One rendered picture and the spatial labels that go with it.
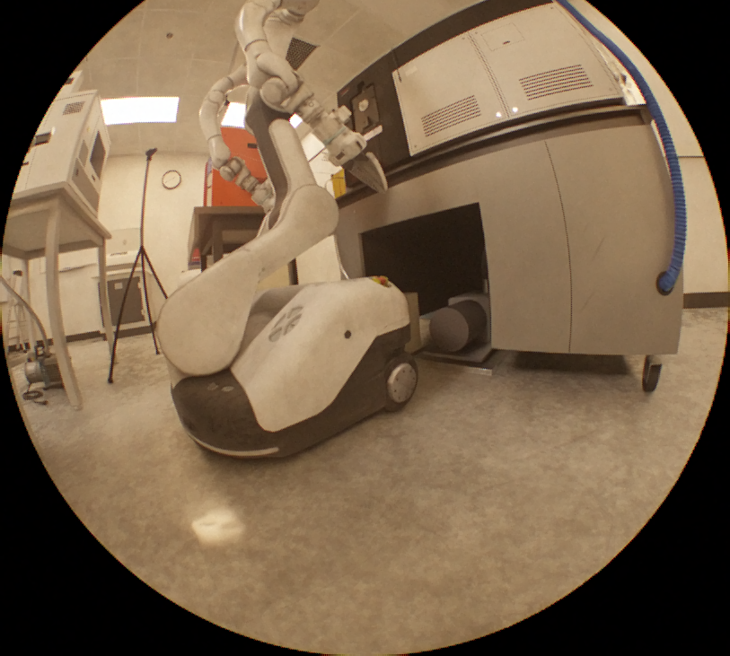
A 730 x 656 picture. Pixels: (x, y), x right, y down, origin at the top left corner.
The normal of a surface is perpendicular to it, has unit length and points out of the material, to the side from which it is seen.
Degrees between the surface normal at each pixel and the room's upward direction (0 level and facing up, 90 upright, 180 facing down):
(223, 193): 90
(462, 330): 90
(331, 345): 90
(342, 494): 0
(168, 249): 90
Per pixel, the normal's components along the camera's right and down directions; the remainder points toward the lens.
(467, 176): -0.73, 0.12
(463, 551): -0.11, -0.99
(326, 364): 0.66, -0.03
